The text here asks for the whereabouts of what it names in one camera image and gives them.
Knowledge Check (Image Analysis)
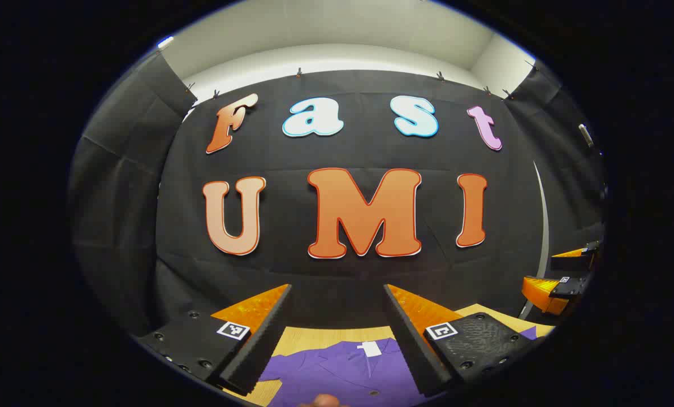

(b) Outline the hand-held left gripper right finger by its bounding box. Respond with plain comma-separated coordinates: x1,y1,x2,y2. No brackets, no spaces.
383,284,523,396

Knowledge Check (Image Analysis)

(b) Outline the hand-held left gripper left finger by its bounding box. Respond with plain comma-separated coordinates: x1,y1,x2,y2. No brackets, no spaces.
136,284,293,395

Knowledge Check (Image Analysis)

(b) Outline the purple knit garment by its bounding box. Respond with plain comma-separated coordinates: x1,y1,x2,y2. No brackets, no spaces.
258,326,538,407

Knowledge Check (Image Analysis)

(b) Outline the black backdrop cloth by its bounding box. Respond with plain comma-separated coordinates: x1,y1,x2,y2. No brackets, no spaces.
68,51,606,340

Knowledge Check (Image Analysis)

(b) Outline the white post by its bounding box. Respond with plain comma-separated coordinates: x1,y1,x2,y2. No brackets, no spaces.
518,161,550,320

